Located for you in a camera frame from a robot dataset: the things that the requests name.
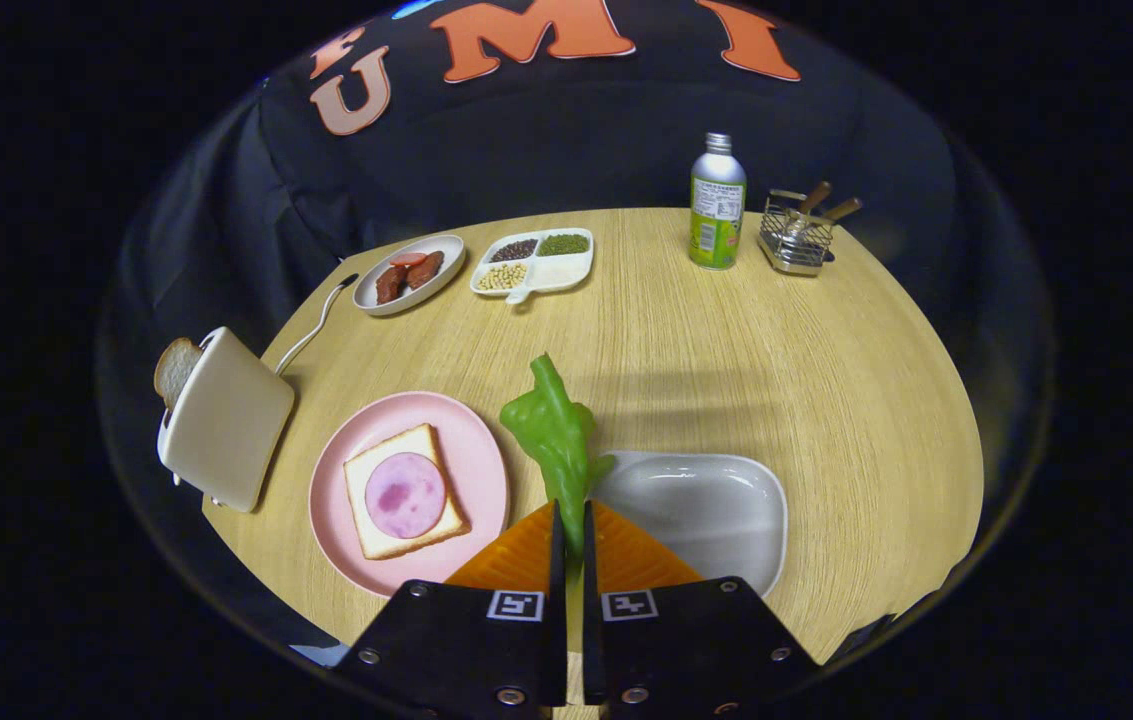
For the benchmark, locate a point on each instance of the pile of dark beans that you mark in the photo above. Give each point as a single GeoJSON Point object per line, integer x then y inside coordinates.
{"type": "Point", "coordinates": [514, 250]}

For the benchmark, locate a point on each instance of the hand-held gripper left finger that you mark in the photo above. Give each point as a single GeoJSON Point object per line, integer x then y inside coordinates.
{"type": "Point", "coordinates": [466, 650]}

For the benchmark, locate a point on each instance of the white toaster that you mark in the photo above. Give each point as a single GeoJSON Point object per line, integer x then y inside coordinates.
{"type": "Point", "coordinates": [226, 425]}

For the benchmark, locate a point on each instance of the bread slice with ham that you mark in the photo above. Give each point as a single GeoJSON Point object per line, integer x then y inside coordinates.
{"type": "Point", "coordinates": [376, 535]}

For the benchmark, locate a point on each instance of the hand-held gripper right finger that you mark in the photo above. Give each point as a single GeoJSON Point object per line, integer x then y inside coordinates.
{"type": "Point", "coordinates": [686, 650]}

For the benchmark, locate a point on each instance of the pink ham slice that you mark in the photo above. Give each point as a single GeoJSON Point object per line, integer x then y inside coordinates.
{"type": "Point", "coordinates": [406, 495]}

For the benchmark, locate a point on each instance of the pink round plate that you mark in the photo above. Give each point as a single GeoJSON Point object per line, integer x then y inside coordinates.
{"type": "Point", "coordinates": [471, 440]}

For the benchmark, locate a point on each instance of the white rectangular dish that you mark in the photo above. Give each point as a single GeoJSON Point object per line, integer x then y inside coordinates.
{"type": "Point", "coordinates": [696, 510]}

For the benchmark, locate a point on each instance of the pile of pale soybeans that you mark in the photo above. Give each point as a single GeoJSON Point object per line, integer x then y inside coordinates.
{"type": "Point", "coordinates": [502, 277]}

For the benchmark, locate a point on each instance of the white round plate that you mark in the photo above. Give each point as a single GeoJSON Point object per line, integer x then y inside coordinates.
{"type": "Point", "coordinates": [441, 285]}

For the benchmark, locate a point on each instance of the plain toasted bread slice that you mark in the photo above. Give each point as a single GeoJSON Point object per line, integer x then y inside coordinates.
{"type": "Point", "coordinates": [176, 368]}

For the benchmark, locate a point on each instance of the pile of green beans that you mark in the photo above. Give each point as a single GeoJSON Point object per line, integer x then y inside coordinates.
{"type": "Point", "coordinates": [564, 244]}

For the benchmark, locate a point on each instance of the pink sausage slice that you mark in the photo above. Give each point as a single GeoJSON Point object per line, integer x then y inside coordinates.
{"type": "Point", "coordinates": [406, 259]}

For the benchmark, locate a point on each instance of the green lettuce leaf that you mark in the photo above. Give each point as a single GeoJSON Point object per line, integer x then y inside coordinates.
{"type": "Point", "coordinates": [556, 430]}

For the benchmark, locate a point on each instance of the brown meat piece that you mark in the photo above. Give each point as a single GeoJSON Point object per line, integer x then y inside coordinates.
{"type": "Point", "coordinates": [426, 270]}
{"type": "Point", "coordinates": [391, 285]}

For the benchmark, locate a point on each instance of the white divided dish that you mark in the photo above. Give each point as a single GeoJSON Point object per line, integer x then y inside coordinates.
{"type": "Point", "coordinates": [558, 272]}

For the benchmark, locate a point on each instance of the green and silver bottle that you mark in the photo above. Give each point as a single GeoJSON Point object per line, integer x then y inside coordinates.
{"type": "Point", "coordinates": [716, 205]}

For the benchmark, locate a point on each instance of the black backdrop cloth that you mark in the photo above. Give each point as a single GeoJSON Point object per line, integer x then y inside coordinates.
{"type": "Point", "coordinates": [576, 140]}

